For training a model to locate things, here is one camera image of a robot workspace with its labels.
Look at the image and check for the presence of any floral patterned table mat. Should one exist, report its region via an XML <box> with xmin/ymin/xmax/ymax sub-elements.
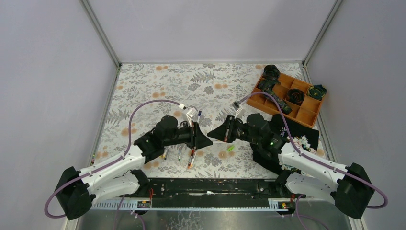
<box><xmin>91</xmin><ymin>64</ymin><xmax>276</xmax><ymax>179</ymax></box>

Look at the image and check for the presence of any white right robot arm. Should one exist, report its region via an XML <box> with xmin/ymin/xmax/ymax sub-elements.
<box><xmin>207</xmin><ymin>114</ymin><xmax>375</xmax><ymax>219</ymax></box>

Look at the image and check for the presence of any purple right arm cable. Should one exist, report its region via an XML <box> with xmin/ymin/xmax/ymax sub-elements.
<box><xmin>236</xmin><ymin>92</ymin><xmax>389</xmax><ymax>230</ymax></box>

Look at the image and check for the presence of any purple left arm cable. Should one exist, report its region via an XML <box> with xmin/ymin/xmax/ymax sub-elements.
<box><xmin>44</xmin><ymin>99</ymin><xmax>186</xmax><ymax>230</ymax></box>

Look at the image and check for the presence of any dark green rolled flower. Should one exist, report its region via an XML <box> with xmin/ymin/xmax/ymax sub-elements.
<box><xmin>306</xmin><ymin>84</ymin><xmax>327</xmax><ymax>101</ymax></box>

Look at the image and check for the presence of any dark rolled flower in tray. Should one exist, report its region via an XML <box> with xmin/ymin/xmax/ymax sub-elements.
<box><xmin>286</xmin><ymin>88</ymin><xmax>305</xmax><ymax>106</ymax></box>

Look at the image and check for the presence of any clear pen orange end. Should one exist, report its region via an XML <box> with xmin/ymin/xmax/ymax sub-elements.
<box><xmin>187</xmin><ymin>149</ymin><xmax>195</xmax><ymax>169</ymax></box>

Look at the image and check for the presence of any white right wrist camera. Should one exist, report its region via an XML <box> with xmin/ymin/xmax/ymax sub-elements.
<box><xmin>232</xmin><ymin>101</ymin><xmax>246</xmax><ymax>119</ymax></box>

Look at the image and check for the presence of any white pen black cap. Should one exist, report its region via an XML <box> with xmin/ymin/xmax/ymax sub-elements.
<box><xmin>188</xmin><ymin>149</ymin><xmax>197</xmax><ymax>169</ymax></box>

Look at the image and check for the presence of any wooden compartment tray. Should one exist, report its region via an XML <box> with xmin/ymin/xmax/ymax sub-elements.
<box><xmin>247</xmin><ymin>73</ymin><xmax>327</xmax><ymax>128</ymax></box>

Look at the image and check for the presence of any dark patterned fabric roll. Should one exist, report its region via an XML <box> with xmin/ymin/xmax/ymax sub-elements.
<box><xmin>258</xmin><ymin>79</ymin><xmax>293</xmax><ymax>115</ymax></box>

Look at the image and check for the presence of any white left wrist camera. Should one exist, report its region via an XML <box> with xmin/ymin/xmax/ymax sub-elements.
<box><xmin>179</xmin><ymin>103</ymin><xmax>198</xmax><ymax>126</ymax></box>

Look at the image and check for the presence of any black floral cloth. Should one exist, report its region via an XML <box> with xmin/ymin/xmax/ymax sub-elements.
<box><xmin>250</xmin><ymin>114</ymin><xmax>319</xmax><ymax>175</ymax></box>

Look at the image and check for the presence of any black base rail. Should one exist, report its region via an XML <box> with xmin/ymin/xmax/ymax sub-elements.
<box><xmin>127</xmin><ymin>176</ymin><xmax>294</xmax><ymax>207</ymax></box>

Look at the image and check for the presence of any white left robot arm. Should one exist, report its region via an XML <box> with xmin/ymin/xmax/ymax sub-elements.
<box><xmin>55</xmin><ymin>115</ymin><xmax>213</xmax><ymax>220</ymax></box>

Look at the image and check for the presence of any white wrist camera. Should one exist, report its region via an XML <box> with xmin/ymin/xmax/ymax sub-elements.
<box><xmin>179</xmin><ymin>103</ymin><xmax>198</xmax><ymax>126</ymax></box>
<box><xmin>232</xmin><ymin>101</ymin><xmax>246</xmax><ymax>119</ymax></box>

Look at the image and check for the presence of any dark rolled fabric flower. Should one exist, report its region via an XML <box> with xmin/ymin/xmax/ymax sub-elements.
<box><xmin>263</xmin><ymin>65</ymin><xmax>280</xmax><ymax>80</ymax></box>

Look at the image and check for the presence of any white slotted cable duct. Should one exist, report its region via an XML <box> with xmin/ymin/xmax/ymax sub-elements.
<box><xmin>90</xmin><ymin>199</ymin><xmax>288</xmax><ymax>212</ymax></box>

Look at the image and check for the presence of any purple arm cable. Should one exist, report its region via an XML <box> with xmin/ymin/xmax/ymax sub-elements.
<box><xmin>236</xmin><ymin>92</ymin><xmax>389</xmax><ymax>230</ymax></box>
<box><xmin>44</xmin><ymin>99</ymin><xmax>186</xmax><ymax>230</ymax></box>

